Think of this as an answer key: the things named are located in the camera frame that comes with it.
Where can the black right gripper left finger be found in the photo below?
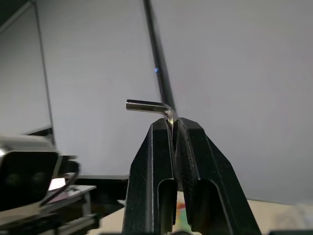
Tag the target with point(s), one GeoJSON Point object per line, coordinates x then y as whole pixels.
{"type": "Point", "coordinates": [144, 171]}

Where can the silver camera box, black face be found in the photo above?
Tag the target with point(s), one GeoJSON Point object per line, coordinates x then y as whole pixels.
{"type": "Point", "coordinates": [24, 171]}

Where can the silver L-shaped hex key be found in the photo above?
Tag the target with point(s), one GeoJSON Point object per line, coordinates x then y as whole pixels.
{"type": "Point", "coordinates": [146, 105]}

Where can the colourful hex key holder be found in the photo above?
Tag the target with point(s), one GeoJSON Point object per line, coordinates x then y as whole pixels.
{"type": "Point", "coordinates": [181, 215]}

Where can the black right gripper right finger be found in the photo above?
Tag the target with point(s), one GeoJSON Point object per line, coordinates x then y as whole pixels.
{"type": "Point", "coordinates": [207, 176]}

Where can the thin grey pole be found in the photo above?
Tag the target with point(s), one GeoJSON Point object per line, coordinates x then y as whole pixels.
{"type": "Point", "coordinates": [44, 73]}

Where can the dark grey desk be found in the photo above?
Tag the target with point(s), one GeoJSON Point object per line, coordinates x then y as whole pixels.
{"type": "Point", "coordinates": [73, 193]}

